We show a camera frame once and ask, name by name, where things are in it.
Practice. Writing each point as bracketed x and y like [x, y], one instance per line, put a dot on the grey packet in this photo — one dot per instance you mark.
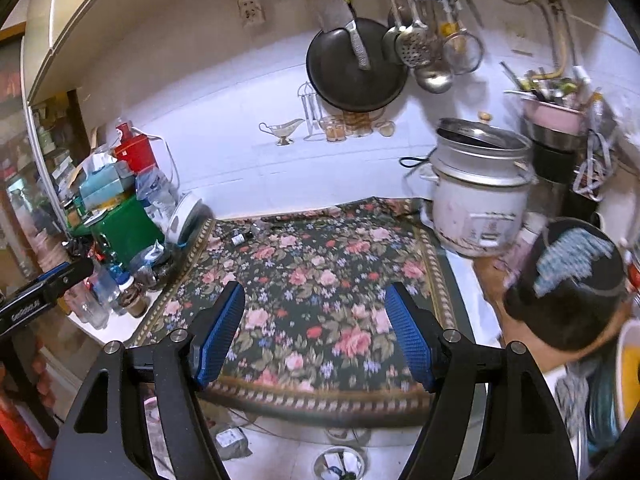
[231, 444]

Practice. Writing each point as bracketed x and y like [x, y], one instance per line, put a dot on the white bucket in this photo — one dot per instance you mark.
[339, 462]

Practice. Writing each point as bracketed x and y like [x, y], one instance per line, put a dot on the white round appliance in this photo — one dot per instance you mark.
[187, 222]

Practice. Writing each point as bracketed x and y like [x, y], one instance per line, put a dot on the clear plastic bottle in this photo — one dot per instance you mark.
[95, 295]

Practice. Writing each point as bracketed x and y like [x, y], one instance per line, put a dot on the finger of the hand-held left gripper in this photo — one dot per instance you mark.
[70, 275]

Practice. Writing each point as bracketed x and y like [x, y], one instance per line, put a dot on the clear plastic bag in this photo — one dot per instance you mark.
[155, 192]

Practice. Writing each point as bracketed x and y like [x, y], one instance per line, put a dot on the teal tissue box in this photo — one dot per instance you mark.
[105, 182]

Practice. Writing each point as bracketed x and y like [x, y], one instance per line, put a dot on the small dark bottle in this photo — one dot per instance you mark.
[238, 237]

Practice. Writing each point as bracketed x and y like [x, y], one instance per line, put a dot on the red container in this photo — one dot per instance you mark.
[134, 152]

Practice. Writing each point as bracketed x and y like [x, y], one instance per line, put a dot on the steel slotted skimmer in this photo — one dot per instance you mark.
[414, 45]

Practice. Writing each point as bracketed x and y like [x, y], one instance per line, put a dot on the green box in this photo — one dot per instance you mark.
[127, 232]

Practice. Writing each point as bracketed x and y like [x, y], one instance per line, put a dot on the pink utensil holder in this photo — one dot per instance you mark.
[555, 112]

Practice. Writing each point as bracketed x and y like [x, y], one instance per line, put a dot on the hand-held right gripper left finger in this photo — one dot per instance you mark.
[220, 330]

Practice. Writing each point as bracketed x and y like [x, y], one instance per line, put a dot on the white rice cooker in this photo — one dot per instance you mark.
[475, 200]

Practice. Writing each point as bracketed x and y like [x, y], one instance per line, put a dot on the glass jar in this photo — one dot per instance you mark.
[360, 124]
[334, 129]

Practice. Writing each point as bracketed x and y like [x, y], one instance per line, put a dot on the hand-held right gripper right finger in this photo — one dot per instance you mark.
[407, 330]

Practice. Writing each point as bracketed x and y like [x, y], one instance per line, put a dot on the wooden board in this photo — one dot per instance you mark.
[495, 285]

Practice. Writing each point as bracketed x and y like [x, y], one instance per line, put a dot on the steel ladle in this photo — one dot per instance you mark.
[434, 77]

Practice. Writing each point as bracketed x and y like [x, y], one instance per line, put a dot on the yellow bowl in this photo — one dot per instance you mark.
[629, 375]

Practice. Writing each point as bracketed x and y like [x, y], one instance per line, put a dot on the floral table mat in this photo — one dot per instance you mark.
[320, 280]

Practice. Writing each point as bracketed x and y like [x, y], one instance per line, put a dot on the steel cleaver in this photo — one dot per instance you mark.
[345, 15]

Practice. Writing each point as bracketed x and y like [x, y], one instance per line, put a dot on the black wok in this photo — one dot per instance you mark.
[357, 67]

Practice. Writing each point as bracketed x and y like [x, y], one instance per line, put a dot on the brown jar with lid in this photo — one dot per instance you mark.
[132, 300]

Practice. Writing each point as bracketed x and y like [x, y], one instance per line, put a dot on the black pot with cloth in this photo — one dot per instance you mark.
[565, 300]

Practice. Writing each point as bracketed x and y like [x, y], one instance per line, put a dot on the black tall container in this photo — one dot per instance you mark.
[560, 180]

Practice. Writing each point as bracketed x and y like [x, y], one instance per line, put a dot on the glass gravy boat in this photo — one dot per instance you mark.
[282, 130]

